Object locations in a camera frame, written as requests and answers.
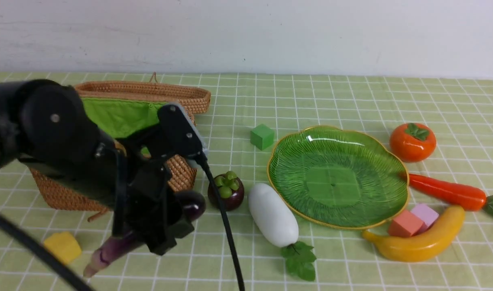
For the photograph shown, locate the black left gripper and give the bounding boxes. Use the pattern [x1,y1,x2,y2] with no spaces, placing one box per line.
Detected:
[28,135,194,256]

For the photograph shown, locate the dark purple eggplant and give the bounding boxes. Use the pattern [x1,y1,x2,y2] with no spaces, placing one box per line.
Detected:
[83,190,206,278]

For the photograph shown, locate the dark purple mangosteen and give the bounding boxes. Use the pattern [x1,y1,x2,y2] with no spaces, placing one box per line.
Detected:
[213,170,245,211]

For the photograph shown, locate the white radish with leaves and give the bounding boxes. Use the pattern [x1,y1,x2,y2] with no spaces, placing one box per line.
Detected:
[248,183,317,281]

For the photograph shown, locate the yellow banana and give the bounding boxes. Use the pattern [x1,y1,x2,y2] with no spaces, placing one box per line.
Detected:
[362,206,465,263]

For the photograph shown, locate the orange persimmon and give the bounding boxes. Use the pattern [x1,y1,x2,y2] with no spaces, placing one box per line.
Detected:
[389,123,437,163]

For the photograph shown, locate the orange carrot with leaves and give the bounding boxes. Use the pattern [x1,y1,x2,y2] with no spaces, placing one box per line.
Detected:
[398,173,493,218]

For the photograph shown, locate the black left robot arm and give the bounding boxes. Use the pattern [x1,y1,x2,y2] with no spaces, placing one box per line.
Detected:
[0,79,201,256]

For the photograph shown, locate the woven wicker basket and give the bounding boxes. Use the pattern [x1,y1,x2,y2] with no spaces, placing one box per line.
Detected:
[30,97,197,222]

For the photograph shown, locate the yellow foam block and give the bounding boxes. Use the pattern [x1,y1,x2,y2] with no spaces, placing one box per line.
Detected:
[43,231,82,266]

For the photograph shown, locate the green foam cube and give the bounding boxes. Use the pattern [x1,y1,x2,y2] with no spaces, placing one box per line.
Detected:
[250,124,275,151]

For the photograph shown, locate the woven wicker basket lid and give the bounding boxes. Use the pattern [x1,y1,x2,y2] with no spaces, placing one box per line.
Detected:
[74,73,211,114]

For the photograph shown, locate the green checkered tablecloth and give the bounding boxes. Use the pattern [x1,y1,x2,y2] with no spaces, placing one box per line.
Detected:
[89,73,493,291]

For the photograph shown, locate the green leaf-shaped glass plate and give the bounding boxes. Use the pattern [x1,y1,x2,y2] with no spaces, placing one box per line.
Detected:
[267,125,411,230]

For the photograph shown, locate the salmon pink foam block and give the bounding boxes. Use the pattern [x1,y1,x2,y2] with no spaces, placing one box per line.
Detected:
[388,210,424,238]

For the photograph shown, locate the lilac foam block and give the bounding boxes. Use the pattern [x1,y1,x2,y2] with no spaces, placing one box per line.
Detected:
[410,203,439,234]

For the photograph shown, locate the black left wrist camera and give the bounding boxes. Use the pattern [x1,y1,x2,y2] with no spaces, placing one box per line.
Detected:
[157,103,209,168]

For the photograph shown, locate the black left camera cable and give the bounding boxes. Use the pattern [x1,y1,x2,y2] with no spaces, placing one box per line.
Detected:
[0,156,247,291]

